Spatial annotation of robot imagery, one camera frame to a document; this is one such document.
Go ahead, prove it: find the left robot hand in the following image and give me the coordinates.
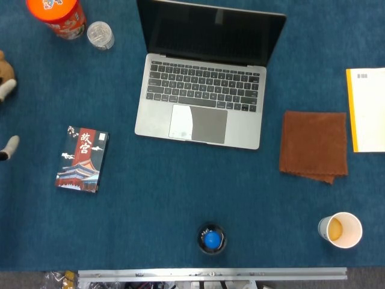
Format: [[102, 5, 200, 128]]
[[0, 78, 20, 162]]

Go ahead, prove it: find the silver laptop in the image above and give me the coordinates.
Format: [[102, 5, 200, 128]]
[[134, 0, 287, 151]]

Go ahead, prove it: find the palace print book box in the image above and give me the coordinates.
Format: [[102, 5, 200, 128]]
[[55, 125, 109, 193]]

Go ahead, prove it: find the red cylindrical snack canister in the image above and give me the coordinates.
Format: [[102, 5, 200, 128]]
[[26, 0, 87, 40]]

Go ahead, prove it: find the clear plastic bag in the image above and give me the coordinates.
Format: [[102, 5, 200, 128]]
[[40, 270, 79, 289]]

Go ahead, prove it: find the small clear plastic jar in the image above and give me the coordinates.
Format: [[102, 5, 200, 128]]
[[87, 20, 116, 51]]

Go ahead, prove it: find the blue felt table cover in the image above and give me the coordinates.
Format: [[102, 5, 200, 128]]
[[0, 0, 385, 273]]

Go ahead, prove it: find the brown folded cloth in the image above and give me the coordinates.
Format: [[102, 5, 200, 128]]
[[279, 110, 349, 185]]

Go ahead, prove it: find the white paper cup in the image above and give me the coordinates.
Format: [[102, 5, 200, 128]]
[[318, 211, 363, 249]]

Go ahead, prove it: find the white notebook yellow spine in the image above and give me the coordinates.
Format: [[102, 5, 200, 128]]
[[345, 67, 385, 153]]

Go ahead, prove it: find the aluminium profile rail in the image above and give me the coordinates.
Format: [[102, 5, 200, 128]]
[[78, 267, 348, 283]]

